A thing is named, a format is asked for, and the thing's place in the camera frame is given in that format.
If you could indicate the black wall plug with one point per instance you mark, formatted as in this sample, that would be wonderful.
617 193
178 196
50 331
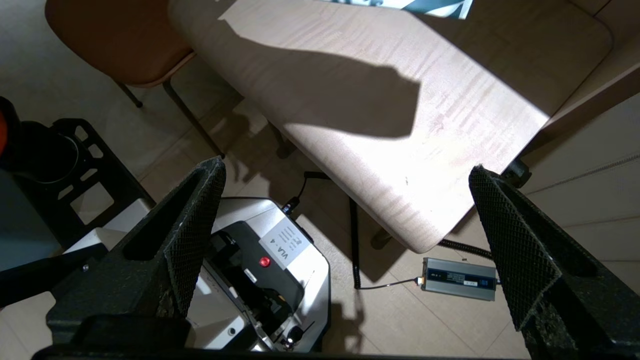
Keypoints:
517 172

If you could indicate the grey power adapter box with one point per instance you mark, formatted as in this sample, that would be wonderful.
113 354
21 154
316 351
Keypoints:
460 277

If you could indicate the light wood shelf table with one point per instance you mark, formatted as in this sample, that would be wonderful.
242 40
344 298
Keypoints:
350 75

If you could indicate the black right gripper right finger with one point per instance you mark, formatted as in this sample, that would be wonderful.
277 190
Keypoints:
575 300

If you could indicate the white pouch blue floral print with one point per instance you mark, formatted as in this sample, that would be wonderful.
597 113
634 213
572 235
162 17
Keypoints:
440 7

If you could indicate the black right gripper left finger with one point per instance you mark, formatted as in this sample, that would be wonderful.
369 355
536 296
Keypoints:
140 280

